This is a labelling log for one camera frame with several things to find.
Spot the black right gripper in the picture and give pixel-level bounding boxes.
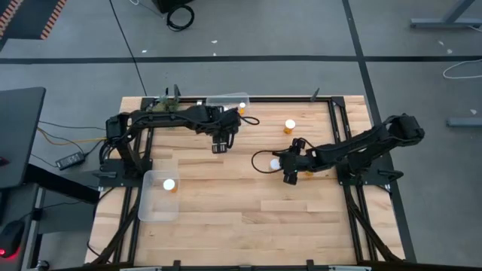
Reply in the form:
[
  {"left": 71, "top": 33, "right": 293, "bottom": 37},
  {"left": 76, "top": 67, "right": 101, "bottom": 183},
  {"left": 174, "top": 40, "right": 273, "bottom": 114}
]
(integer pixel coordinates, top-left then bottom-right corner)
[{"left": 274, "top": 138, "right": 316, "bottom": 185}]

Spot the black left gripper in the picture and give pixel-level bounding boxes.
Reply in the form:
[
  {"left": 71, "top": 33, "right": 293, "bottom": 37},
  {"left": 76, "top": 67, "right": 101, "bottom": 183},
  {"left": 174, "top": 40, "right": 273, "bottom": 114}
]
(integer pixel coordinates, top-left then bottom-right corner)
[{"left": 205, "top": 107, "right": 242, "bottom": 154}]

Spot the orange pill bottle white cap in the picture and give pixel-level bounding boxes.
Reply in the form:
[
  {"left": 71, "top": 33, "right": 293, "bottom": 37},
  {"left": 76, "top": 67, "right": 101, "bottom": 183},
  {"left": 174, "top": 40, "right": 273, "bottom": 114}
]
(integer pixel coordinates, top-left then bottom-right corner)
[
  {"left": 282, "top": 118, "right": 297, "bottom": 136},
  {"left": 162, "top": 178, "right": 179, "bottom": 194}
]

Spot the clear plastic bin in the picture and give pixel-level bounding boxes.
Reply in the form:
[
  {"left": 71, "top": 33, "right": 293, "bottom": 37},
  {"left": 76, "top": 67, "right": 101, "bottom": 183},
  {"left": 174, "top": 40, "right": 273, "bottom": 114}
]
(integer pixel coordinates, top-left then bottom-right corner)
[
  {"left": 205, "top": 92, "right": 251, "bottom": 115},
  {"left": 137, "top": 169, "right": 181, "bottom": 223}
]

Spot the green potted succulent plant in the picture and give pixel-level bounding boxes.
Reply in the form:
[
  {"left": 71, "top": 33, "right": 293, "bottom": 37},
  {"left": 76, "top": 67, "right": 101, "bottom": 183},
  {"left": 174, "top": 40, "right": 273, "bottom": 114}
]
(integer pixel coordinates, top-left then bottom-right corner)
[{"left": 152, "top": 96, "right": 182, "bottom": 113}]

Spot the black box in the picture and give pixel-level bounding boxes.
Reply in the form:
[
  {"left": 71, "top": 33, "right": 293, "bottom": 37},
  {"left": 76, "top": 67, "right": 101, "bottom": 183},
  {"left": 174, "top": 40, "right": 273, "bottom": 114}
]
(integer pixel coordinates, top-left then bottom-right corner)
[{"left": 152, "top": 0, "right": 195, "bottom": 14}]

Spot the black power adapter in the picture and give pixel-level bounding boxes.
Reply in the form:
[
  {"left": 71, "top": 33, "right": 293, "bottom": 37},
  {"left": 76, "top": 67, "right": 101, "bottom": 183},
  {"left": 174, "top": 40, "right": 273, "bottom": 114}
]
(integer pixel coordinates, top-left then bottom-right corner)
[{"left": 55, "top": 151, "right": 87, "bottom": 171}]

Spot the grey metal desk foot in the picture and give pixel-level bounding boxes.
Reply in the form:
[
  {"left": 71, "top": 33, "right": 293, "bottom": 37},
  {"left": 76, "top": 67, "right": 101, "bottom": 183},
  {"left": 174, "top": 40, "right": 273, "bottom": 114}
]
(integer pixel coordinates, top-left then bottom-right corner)
[
  {"left": 446, "top": 117, "right": 482, "bottom": 128},
  {"left": 409, "top": 0, "right": 482, "bottom": 29}
]

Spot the black mat with orange stripes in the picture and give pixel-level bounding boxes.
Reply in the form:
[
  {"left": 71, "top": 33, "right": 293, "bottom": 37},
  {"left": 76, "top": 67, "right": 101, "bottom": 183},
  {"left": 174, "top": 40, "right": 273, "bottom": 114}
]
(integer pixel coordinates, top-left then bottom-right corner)
[{"left": 0, "top": 0, "right": 69, "bottom": 41}]

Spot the black mouse with red light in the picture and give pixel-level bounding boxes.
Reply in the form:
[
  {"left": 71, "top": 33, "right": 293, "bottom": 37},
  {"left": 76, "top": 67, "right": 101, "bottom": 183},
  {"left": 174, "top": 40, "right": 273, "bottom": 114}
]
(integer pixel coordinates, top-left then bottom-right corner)
[{"left": 0, "top": 220, "right": 26, "bottom": 260}]

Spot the coiled black cable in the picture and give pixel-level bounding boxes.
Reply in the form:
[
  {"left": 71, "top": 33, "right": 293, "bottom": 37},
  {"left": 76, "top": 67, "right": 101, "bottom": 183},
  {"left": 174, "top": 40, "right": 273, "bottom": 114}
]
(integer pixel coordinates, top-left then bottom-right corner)
[{"left": 166, "top": 3, "right": 196, "bottom": 32}]

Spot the long black floor cable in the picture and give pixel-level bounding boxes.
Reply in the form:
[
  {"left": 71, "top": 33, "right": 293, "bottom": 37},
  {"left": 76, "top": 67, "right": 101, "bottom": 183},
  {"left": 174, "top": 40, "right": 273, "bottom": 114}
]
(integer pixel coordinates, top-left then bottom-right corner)
[{"left": 108, "top": 0, "right": 148, "bottom": 97}]

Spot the yellow floor cable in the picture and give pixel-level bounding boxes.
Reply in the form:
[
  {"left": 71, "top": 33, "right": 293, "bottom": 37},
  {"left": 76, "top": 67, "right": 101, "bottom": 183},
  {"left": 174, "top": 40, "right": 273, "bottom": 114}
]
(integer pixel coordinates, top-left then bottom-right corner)
[{"left": 36, "top": 126, "right": 108, "bottom": 147}]

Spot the white floor cable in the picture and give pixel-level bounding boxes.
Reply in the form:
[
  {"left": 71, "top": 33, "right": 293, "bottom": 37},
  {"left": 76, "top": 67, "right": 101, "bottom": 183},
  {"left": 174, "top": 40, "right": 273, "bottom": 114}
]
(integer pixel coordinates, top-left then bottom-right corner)
[{"left": 442, "top": 58, "right": 482, "bottom": 80}]

